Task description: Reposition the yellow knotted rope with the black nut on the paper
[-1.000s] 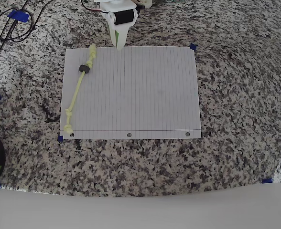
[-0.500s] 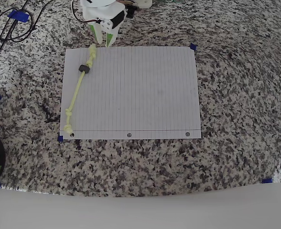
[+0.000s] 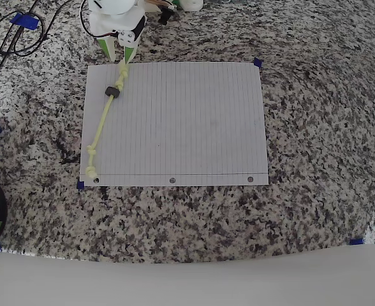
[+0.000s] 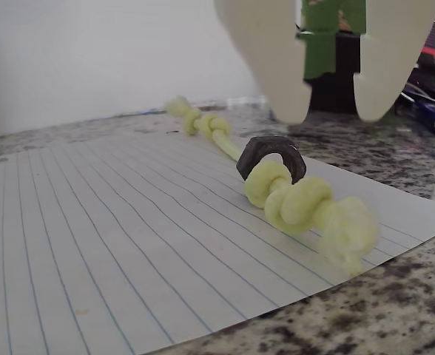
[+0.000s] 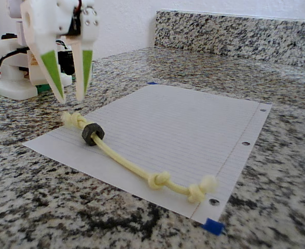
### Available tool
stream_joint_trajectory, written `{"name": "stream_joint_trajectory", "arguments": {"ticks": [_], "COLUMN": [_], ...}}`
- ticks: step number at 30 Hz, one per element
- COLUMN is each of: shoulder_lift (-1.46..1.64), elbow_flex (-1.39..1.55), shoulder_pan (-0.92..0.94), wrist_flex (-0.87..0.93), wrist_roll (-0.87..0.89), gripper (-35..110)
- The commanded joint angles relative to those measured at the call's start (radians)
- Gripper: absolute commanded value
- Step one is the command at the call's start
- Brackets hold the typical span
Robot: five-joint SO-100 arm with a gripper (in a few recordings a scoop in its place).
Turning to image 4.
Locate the gripper white right finger with green pad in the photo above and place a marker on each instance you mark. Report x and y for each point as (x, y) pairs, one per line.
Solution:
(395, 55)

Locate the gripper white left finger with green pad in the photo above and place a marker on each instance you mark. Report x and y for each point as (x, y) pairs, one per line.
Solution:
(269, 55)

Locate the dark metal hex nut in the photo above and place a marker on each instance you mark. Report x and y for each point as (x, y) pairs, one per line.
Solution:
(251, 155)

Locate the white foam board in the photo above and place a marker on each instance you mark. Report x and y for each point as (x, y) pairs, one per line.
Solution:
(91, 55)

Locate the lined loose-leaf paper sheet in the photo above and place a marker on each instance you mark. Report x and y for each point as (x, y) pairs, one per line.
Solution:
(110, 222)

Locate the green black camera stand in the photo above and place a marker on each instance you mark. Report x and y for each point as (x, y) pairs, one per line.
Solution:
(321, 55)

